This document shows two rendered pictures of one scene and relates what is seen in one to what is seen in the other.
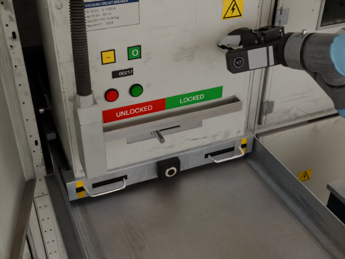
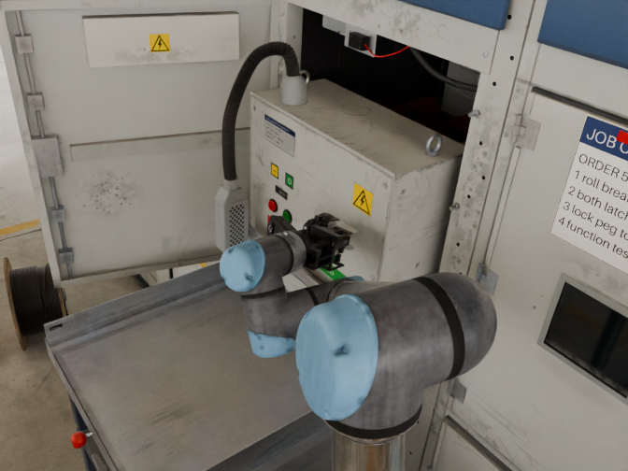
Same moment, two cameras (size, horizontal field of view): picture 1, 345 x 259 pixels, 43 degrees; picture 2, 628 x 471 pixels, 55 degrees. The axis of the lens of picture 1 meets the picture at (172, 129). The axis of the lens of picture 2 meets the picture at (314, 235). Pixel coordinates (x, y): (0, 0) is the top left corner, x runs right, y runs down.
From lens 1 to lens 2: 130 cm
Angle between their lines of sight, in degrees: 60
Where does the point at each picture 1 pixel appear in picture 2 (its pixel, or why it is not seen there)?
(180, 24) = (321, 181)
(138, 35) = (292, 167)
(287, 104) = (484, 414)
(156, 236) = (216, 332)
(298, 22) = (510, 306)
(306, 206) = (277, 445)
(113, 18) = (279, 140)
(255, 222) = (249, 404)
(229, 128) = not seen: hidden behind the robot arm
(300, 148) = not seen: outside the picture
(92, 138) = (219, 214)
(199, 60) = not seen: hidden behind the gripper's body
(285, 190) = (309, 430)
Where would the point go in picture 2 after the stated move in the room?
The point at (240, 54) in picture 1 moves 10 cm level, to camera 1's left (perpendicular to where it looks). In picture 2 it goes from (274, 221) to (265, 196)
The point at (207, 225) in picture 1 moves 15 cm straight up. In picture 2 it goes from (236, 365) to (235, 317)
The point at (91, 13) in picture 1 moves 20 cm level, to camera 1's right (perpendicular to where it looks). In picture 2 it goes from (268, 125) to (285, 164)
